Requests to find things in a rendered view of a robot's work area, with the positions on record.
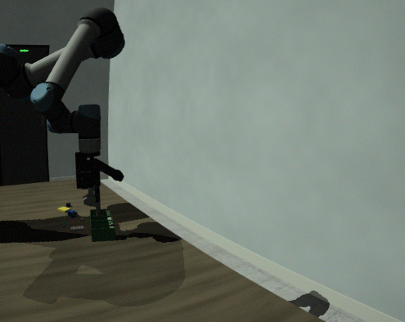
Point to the green rack of labelled bins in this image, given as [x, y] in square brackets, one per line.
[100, 227]

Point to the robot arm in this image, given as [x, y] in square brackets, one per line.
[97, 35]

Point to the grey domino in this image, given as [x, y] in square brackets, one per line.
[76, 228]

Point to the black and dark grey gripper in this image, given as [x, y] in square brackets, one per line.
[90, 177]

